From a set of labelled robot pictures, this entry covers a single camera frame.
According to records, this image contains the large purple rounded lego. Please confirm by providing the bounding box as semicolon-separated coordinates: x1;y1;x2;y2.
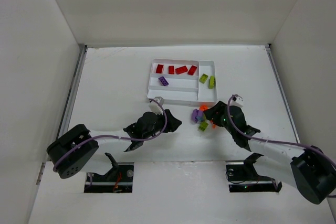
191;109;204;123

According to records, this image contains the long green lego brick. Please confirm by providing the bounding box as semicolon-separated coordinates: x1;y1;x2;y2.
208;76;215;89

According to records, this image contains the small purple lego brick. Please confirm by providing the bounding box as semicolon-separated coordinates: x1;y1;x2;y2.
158;76;169;87

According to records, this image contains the red square lego brick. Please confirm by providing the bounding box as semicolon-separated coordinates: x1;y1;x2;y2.
187;65;197;76

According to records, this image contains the red long lego brick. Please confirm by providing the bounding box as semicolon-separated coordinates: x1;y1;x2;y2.
175;66;188;74

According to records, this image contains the red curved lego brick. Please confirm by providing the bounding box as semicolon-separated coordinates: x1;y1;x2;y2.
168;66;175;74

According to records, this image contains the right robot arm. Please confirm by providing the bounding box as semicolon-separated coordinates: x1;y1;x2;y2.
204;101;335;205

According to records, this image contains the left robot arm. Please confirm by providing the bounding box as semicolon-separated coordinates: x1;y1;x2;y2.
46;109;182;179

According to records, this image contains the orange arch lego piece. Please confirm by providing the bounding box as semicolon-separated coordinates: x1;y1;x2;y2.
199;105;208;111

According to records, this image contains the green flat square lego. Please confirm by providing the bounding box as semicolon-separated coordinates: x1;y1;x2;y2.
198;121;208;132

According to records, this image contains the green sloped lego brick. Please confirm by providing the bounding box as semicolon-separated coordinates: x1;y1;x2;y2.
199;74;208;84

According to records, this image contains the white divided sorting tray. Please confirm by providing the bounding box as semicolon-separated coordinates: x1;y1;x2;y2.
147;59;217;105

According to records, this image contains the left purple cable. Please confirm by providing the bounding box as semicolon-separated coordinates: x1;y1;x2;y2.
52;99;170;174

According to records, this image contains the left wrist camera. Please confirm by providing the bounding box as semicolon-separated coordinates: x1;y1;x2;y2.
149;97;164;114

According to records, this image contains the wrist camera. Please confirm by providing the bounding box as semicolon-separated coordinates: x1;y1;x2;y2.
149;97;164;114
232;94;244;108

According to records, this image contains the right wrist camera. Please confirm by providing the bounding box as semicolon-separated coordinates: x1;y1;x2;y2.
232;94;244;108

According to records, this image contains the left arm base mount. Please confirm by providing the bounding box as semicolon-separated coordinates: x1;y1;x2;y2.
84;153;134;194

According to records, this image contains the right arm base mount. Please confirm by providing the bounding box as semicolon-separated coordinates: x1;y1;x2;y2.
225;153;282;193

